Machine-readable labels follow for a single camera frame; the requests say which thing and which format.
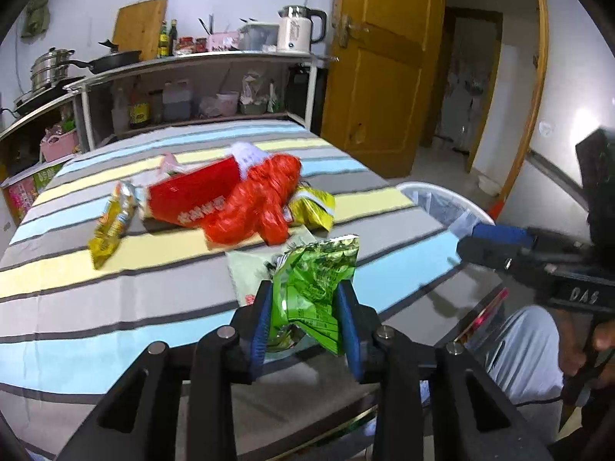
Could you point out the striped tablecloth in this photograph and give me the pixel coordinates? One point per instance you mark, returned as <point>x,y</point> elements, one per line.
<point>144,307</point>

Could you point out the red sauce jar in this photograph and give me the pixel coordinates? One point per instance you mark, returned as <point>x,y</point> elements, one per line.
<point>201,44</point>
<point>185,45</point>

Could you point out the chopsticks bundle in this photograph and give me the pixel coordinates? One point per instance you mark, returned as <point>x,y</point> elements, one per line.
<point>209,24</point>

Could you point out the dark glass bottle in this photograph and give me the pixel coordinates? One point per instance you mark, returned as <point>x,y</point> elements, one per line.
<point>173,38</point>

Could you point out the pink utensil holder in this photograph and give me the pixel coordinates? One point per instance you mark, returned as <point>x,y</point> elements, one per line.
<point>223,41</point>

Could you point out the soy sauce bottle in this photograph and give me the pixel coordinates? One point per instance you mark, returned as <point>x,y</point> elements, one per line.
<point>139,110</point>

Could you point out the pink plastic basket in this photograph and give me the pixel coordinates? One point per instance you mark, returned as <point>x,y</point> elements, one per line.
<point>60,146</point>

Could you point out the green glass bottle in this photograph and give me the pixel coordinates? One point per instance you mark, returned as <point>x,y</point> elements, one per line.
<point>164,43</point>

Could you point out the white electric kettle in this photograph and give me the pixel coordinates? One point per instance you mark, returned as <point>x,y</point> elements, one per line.
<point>295,31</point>

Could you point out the crumpled plastic bags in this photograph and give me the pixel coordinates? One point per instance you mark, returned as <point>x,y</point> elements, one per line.
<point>252,86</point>

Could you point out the white and green packet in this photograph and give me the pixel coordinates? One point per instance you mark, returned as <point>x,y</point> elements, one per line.
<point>245,269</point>

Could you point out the black induction cooker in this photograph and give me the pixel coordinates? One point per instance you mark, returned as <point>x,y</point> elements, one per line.
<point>43,96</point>

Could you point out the clear storage container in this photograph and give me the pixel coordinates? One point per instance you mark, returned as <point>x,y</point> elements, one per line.
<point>259,37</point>

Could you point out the pink clear plastic wrapper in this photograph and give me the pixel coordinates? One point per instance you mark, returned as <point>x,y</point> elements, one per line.
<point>168,163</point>

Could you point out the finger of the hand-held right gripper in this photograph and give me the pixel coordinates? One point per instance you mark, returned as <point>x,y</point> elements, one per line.
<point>499,236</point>
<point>485,252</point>

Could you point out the wooden cutting board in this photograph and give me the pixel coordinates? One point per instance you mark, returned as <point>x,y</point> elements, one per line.
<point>139,29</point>

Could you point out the colourful printed carton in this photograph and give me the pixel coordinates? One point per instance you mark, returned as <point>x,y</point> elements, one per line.
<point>29,192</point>

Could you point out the yellow wooden door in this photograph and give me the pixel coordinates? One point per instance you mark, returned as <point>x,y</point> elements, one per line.
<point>384,81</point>

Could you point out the white plastic bottle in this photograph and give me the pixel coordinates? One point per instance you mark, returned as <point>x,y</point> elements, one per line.
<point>120,113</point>

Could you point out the wooden door frame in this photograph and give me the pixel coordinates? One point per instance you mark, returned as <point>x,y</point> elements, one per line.
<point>533,101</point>

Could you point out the person's right hand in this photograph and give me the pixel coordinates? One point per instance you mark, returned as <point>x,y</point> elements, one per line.
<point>606,341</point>

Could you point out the green and white bottle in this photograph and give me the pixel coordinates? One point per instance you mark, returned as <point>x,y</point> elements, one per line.
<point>275,101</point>

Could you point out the low white shelf unit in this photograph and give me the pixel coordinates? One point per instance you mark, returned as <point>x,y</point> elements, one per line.
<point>33,115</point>

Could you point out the red cardboard box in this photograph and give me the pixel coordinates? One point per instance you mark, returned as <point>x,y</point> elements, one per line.
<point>187,197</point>

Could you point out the dark plastic jug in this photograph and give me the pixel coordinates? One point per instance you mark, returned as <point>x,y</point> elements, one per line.
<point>178,103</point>

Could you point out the green hanging cloth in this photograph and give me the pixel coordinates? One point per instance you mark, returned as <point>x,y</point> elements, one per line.
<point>36,12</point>

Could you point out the green bowl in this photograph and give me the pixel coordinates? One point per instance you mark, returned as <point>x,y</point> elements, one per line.
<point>253,108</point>

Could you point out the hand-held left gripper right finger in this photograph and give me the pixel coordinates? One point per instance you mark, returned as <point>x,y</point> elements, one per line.
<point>348,336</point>

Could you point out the steel steamer pot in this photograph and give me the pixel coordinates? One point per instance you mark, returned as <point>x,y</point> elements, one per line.
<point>50,69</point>

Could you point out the white metal shelf unit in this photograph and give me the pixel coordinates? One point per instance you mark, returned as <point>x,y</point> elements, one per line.
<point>202,60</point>

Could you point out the black frying pan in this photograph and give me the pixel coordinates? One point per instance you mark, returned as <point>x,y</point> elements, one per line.
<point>115,60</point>

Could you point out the pink plastic bucket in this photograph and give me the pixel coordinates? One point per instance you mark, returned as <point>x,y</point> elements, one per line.
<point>228,104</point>

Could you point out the person's grey pants leg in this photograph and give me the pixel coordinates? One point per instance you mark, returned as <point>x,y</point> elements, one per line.
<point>519,360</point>

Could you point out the yellow snack bag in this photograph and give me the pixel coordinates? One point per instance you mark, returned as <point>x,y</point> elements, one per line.
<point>312,209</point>

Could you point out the red plastic bag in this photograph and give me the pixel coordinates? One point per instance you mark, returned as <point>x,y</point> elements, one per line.
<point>254,201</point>

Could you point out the white foam fruit net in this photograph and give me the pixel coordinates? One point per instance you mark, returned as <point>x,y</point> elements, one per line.
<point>247,153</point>

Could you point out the white trash bin with liner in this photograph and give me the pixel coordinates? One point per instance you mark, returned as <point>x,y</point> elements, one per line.
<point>432,201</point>

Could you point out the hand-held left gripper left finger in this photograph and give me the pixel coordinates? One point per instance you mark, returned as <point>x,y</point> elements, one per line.
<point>259,329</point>

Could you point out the green snack bag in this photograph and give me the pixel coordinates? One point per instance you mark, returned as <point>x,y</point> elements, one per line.
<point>307,288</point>

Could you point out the long yellow snack packet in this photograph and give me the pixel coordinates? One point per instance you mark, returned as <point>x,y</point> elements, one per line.
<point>113,225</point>

